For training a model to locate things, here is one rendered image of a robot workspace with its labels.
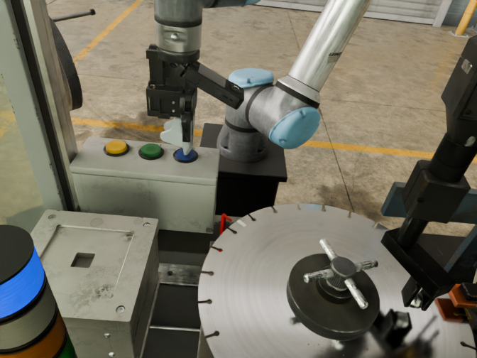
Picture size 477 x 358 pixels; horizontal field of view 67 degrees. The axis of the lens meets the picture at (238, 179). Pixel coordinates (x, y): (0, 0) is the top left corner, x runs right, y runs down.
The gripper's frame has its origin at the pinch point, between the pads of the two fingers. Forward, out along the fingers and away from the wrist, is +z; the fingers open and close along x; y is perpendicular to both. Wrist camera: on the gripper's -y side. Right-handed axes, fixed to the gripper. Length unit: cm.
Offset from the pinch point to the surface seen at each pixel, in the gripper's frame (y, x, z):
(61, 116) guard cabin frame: 22.1, 4.5, -7.3
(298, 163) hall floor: -55, -130, 92
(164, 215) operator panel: 4.2, 6.8, 12.5
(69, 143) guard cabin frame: 22.2, 3.6, -1.1
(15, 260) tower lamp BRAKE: 3, 48, -24
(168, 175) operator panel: 3.1, 6.9, 1.9
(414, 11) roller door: -284, -555, 74
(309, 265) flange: -19.3, 30.6, -4.5
